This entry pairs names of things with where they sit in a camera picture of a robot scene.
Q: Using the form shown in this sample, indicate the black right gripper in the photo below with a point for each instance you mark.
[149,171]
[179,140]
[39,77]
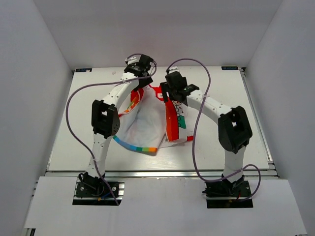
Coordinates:
[165,88]

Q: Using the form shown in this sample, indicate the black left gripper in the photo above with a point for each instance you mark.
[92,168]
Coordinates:
[148,81]

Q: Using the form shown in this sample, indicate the colourful cartoon children's jacket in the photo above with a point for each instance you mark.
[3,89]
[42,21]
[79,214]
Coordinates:
[148,123]

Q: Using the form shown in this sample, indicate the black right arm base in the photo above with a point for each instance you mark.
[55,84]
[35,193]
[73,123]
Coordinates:
[225,188]

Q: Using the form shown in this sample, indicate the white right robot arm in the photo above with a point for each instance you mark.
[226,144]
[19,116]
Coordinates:
[234,130]

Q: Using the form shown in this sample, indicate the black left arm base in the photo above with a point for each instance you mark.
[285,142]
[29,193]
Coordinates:
[94,187]

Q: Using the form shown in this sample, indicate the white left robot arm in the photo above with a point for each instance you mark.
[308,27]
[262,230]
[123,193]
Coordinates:
[105,117]

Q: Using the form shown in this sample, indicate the blue label right corner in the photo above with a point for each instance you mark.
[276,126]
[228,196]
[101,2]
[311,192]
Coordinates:
[229,68]

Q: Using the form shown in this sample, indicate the blue label corner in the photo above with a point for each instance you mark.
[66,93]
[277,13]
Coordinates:
[229,68]
[83,70]

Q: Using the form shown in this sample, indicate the blue label left corner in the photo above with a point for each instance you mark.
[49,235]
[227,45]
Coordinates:
[83,70]

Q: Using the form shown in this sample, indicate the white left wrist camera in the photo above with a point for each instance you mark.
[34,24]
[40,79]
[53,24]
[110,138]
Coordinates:
[131,59]

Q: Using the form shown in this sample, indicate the aluminium right side rail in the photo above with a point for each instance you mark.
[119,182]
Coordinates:
[255,114]

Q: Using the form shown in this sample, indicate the aluminium table edge rail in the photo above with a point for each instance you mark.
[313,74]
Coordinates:
[271,172]

